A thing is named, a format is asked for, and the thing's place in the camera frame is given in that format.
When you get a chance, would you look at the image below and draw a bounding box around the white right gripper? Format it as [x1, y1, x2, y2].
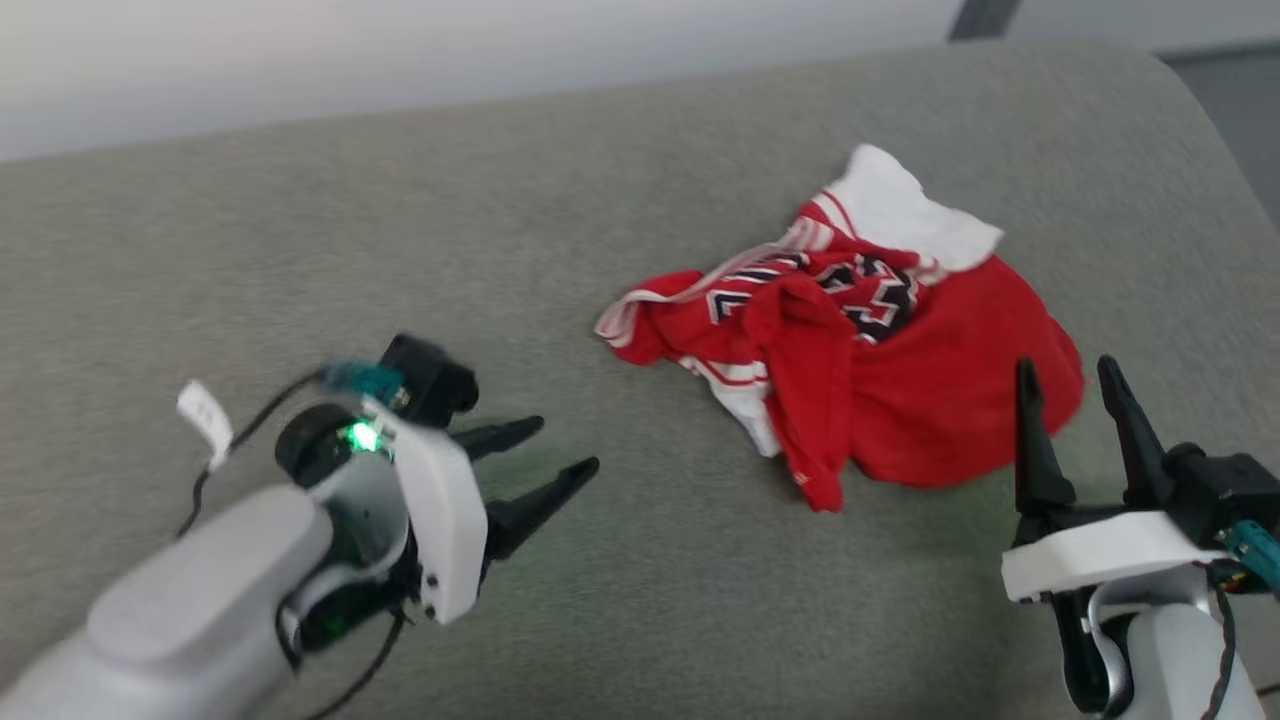
[1001, 354, 1233, 607]

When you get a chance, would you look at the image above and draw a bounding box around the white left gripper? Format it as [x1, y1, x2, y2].
[362, 396, 602, 627]

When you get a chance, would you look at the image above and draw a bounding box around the red and white jersey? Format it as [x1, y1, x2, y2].
[594, 143, 1086, 514]

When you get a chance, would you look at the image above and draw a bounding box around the grey fabric sofa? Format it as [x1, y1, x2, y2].
[0, 40, 1280, 720]

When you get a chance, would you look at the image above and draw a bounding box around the teal left camera connector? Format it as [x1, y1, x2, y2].
[322, 361, 407, 403]

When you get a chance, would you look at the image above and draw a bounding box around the teal camera connector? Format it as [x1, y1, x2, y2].
[322, 361, 407, 403]
[1222, 520, 1280, 593]

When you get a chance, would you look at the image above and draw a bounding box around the teal right camera connector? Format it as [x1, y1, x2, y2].
[1222, 520, 1280, 593]

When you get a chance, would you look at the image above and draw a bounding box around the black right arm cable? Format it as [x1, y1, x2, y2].
[1198, 560, 1280, 720]

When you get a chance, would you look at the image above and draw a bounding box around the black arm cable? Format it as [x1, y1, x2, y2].
[1198, 560, 1280, 720]
[178, 370, 331, 539]

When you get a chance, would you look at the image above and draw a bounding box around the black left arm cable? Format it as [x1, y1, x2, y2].
[178, 370, 331, 539]

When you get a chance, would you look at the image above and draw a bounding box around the white cable tag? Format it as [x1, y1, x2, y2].
[176, 379, 235, 473]

